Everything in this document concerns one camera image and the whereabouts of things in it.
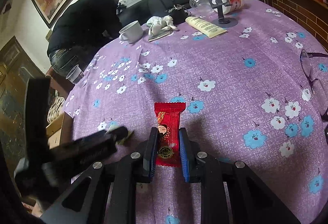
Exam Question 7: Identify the red candy bar packet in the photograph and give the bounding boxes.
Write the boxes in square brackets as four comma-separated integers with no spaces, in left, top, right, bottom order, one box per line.
[155,102,186,167]

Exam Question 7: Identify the small white green wrapper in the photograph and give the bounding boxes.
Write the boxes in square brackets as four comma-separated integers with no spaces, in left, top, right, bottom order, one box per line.
[106,125,133,145]

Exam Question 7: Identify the brown cardboard tray box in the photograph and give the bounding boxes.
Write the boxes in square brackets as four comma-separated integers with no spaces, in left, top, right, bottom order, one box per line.
[46,112,73,149]

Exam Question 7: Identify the patterned blanket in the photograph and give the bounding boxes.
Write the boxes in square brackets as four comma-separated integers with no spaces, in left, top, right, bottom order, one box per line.
[47,96,65,124]

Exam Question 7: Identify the purple floral tablecloth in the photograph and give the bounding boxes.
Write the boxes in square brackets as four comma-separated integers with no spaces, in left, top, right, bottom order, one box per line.
[63,0,327,223]

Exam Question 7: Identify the clear plastic cup with water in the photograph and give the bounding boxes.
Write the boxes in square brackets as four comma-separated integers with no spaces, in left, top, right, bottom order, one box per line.
[66,65,84,85]

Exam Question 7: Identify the wooden glass door cabinet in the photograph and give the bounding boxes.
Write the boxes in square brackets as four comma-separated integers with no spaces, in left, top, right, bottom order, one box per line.
[0,37,44,176]

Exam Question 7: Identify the white ceramic mug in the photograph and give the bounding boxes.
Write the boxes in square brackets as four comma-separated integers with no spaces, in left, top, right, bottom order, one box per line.
[119,20,144,44]

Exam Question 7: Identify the cream tube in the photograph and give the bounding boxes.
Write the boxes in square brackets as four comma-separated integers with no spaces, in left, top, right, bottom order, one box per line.
[185,16,227,39]

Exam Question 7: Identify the person in black jacket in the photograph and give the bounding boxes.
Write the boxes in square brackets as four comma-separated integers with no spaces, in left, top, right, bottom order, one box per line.
[47,0,122,77]

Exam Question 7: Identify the purple eyeglasses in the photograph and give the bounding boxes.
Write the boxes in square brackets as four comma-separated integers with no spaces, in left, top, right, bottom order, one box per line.
[300,49,327,122]

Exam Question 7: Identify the black phone stand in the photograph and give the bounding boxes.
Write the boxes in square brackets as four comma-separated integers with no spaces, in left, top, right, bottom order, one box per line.
[208,0,238,28]

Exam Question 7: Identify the white bottle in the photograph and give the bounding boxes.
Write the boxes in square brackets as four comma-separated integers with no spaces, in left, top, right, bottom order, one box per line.
[222,0,245,15]

